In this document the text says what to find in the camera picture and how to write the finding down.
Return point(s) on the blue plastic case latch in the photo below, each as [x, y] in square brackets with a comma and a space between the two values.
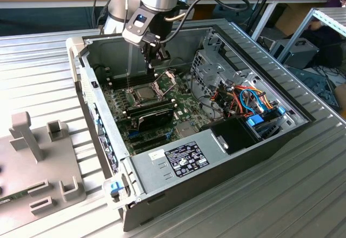
[114, 188]

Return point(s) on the black expansion slot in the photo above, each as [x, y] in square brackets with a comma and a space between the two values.
[150, 145]
[148, 138]

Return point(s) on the person in purple shirt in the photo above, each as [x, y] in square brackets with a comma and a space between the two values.
[327, 46]

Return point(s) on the green RAM stick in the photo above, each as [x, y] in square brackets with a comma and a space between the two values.
[13, 196]

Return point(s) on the dark grey equipment box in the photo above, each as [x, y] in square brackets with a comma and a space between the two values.
[297, 55]

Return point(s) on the silver square CPU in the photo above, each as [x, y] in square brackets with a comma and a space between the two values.
[145, 94]

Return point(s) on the green motherboard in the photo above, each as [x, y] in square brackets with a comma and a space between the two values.
[189, 108]

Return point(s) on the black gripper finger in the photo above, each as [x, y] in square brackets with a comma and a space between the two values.
[151, 54]
[164, 56]

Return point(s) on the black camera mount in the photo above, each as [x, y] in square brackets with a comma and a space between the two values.
[147, 13]

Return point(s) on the aluminium profile frame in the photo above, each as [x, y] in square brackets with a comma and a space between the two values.
[328, 14]

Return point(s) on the silver metal disk bay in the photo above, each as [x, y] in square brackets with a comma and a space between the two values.
[209, 70]

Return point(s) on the hard disk in blue carrier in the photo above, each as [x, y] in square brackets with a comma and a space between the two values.
[255, 121]

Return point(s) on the black graphics card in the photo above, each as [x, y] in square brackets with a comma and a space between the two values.
[154, 120]

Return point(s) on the grey chipset heatsink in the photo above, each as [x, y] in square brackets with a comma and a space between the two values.
[185, 129]

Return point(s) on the blue expansion slot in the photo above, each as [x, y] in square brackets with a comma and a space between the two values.
[133, 133]

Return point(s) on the thin metal locking lever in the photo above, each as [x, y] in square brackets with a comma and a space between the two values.
[126, 79]

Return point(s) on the grey parts rack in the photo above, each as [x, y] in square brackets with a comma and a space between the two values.
[27, 167]

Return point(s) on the silver power supply unit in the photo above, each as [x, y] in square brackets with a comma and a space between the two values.
[156, 173]

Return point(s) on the large brown cardboard box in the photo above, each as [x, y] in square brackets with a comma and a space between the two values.
[289, 16]

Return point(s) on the open black PC case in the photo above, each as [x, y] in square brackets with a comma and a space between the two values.
[216, 184]

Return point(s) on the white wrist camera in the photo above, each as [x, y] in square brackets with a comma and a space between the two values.
[133, 38]

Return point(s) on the square CPU socket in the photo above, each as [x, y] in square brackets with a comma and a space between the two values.
[137, 103]

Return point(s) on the black RAM slot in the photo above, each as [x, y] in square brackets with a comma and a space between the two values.
[132, 80]
[147, 104]
[129, 75]
[150, 109]
[140, 113]
[134, 83]

